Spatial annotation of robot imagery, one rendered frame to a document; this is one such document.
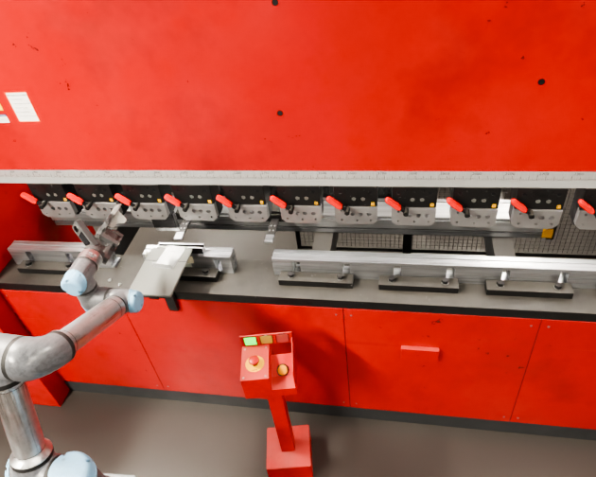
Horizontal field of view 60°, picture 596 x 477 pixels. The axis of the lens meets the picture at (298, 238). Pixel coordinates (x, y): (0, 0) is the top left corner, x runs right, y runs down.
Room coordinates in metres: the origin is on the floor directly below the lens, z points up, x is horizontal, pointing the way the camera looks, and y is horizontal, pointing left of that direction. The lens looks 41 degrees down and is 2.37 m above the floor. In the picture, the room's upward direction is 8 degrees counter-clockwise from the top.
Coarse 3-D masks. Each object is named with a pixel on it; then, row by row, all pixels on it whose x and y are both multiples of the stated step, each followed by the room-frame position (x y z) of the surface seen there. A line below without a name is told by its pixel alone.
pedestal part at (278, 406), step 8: (272, 400) 1.14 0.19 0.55; (280, 400) 1.14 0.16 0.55; (272, 408) 1.14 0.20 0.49; (280, 408) 1.14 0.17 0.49; (272, 416) 1.14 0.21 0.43; (280, 416) 1.14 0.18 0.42; (288, 416) 1.16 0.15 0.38; (280, 424) 1.14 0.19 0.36; (288, 424) 1.14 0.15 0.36; (280, 432) 1.14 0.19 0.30; (288, 432) 1.14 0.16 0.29; (280, 440) 1.14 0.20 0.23; (288, 440) 1.14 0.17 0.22; (288, 448) 1.14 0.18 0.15
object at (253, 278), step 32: (128, 256) 1.77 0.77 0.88; (0, 288) 1.72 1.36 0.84; (32, 288) 1.68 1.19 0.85; (128, 288) 1.57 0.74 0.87; (192, 288) 1.51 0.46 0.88; (224, 288) 1.48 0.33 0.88; (256, 288) 1.46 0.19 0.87; (288, 288) 1.43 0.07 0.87; (320, 288) 1.41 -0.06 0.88; (480, 288) 1.29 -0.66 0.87; (576, 320) 1.11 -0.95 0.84
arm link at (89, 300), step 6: (96, 288) 1.23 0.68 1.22; (102, 288) 1.23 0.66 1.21; (108, 288) 1.23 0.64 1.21; (84, 294) 1.20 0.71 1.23; (90, 294) 1.20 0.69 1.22; (96, 294) 1.20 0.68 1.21; (102, 294) 1.20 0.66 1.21; (84, 300) 1.20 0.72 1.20; (90, 300) 1.20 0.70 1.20; (96, 300) 1.19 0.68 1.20; (102, 300) 1.18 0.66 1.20; (84, 306) 1.20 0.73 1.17; (90, 306) 1.19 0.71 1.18
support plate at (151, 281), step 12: (156, 252) 1.62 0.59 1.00; (144, 264) 1.56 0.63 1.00; (180, 264) 1.53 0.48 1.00; (144, 276) 1.49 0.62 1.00; (156, 276) 1.48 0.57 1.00; (168, 276) 1.47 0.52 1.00; (180, 276) 1.46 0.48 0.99; (132, 288) 1.43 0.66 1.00; (144, 288) 1.42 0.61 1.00; (156, 288) 1.41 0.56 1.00; (168, 288) 1.40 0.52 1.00
